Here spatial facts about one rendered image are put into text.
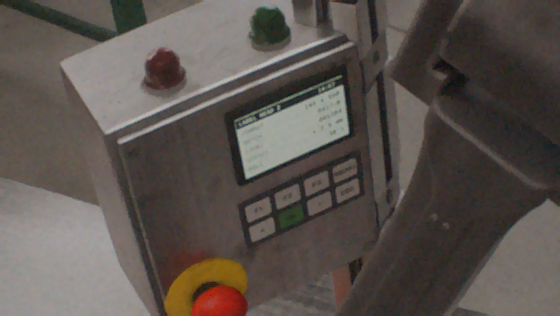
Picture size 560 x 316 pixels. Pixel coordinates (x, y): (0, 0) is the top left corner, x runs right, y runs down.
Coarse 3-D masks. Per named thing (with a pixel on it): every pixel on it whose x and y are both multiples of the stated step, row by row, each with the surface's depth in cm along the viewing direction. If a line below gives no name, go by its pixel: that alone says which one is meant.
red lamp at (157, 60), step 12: (168, 48) 67; (156, 60) 66; (168, 60) 66; (180, 60) 67; (156, 72) 66; (168, 72) 66; (180, 72) 67; (144, 84) 68; (156, 84) 67; (168, 84) 67; (180, 84) 67
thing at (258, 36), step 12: (252, 12) 69; (264, 12) 68; (276, 12) 68; (252, 24) 68; (264, 24) 68; (276, 24) 68; (252, 36) 69; (264, 36) 68; (276, 36) 69; (288, 36) 69; (264, 48) 69; (276, 48) 69
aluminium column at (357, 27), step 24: (312, 0) 69; (336, 0) 68; (360, 0) 68; (384, 0) 72; (312, 24) 70; (336, 24) 70; (360, 24) 69; (384, 24) 73; (360, 48) 70; (360, 72) 72; (384, 72) 74; (384, 96) 76; (384, 120) 77; (384, 144) 79; (384, 168) 78; (336, 288) 87
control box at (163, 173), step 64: (256, 0) 74; (64, 64) 71; (128, 64) 70; (192, 64) 69; (256, 64) 68; (320, 64) 69; (128, 128) 66; (192, 128) 67; (128, 192) 68; (192, 192) 70; (256, 192) 72; (128, 256) 76; (192, 256) 73; (256, 256) 76; (320, 256) 79
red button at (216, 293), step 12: (204, 288) 74; (216, 288) 73; (228, 288) 73; (204, 300) 72; (216, 300) 72; (228, 300) 73; (240, 300) 73; (192, 312) 73; (204, 312) 72; (216, 312) 72; (228, 312) 73; (240, 312) 73
